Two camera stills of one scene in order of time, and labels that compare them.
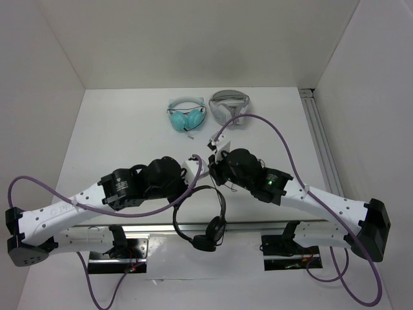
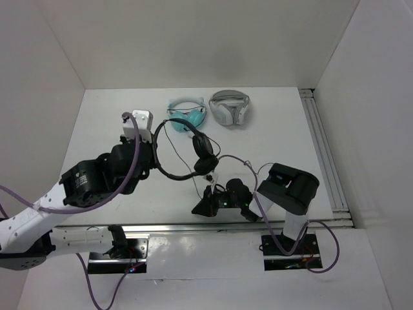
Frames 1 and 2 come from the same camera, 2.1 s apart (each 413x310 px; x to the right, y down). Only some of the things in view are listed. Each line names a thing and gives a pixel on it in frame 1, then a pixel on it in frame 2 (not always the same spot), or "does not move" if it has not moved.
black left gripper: [182, 179] -> [150, 163]
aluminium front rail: [188, 227] does not move
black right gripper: [213, 168] -> [206, 206]
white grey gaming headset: [226, 104] does not move
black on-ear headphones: [215, 227] -> [206, 161]
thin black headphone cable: [226, 223] -> [180, 157]
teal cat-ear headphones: [186, 113] does not move
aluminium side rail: [316, 125] does not move
